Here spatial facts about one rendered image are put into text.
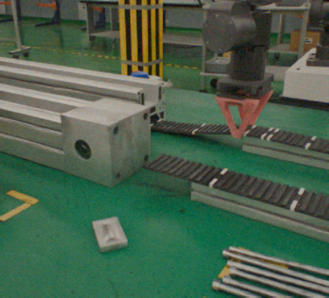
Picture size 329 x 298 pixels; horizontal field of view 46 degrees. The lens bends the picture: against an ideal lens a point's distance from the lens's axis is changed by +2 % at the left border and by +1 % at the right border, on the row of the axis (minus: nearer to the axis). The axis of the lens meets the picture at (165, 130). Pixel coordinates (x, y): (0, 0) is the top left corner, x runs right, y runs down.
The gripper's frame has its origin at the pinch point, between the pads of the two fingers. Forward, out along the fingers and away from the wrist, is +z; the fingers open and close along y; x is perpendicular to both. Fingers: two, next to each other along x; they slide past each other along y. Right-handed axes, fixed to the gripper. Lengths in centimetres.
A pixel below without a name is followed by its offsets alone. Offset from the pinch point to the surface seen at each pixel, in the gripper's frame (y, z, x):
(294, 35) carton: -472, 41, -100
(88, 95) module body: 4.6, -2.7, -31.1
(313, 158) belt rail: 1.4, 2.2, 12.4
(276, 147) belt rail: 2.0, 1.5, 6.6
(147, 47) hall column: -261, 35, -192
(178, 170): 19.8, 0.1, -1.8
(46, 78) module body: 4.5, -4.7, -42.6
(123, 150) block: 21.1, -1.5, -10.3
